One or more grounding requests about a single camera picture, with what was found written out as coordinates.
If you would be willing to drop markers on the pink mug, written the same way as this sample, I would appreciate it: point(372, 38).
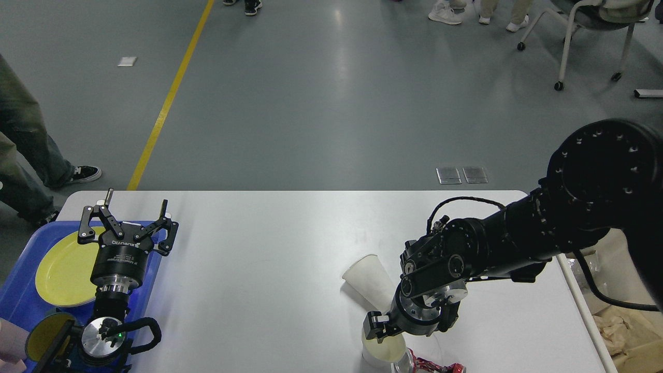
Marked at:
point(13, 347)

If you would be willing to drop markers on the blue plastic tray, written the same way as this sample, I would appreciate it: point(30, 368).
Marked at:
point(21, 304)

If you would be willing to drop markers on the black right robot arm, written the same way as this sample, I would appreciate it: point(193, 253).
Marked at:
point(605, 175)

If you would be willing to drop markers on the yellow plate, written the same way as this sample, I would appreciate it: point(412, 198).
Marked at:
point(67, 266)

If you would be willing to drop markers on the brown paper bag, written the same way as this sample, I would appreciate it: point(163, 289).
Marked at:
point(644, 358)

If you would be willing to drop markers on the floor socket plate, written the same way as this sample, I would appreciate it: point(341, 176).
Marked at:
point(448, 176)
point(475, 175)

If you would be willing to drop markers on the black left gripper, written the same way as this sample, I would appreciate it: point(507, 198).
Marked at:
point(121, 261)

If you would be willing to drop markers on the left floor socket plate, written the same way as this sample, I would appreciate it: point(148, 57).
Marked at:
point(448, 176)

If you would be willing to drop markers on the white bar on floor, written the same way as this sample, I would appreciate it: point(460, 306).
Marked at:
point(643, 93)

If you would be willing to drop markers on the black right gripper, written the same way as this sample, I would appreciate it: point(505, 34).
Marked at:
point(413, 317)

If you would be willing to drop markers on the brown paper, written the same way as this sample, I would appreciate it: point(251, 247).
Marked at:
point(623, 329)

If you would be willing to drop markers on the white paper cup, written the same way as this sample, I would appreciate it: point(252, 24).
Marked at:
point(371, 280)
point(382, 355)

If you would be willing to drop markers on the person in black coat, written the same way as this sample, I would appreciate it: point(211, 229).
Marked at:
point(251, 8)

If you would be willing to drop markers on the white paper on floor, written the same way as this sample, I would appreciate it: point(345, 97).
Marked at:
point(127, 61)

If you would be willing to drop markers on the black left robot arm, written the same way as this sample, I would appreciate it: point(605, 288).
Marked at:
point(107, 339)

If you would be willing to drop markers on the beige plastic bin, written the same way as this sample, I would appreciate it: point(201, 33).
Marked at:
point(617, 279)

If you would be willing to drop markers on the person in white sneakers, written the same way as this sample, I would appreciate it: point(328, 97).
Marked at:
point(445, 12)

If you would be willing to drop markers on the right floor socket plate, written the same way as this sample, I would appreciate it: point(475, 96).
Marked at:
point(475, 175)

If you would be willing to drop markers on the person in jeans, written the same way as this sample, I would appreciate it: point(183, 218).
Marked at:
point(30, 159)

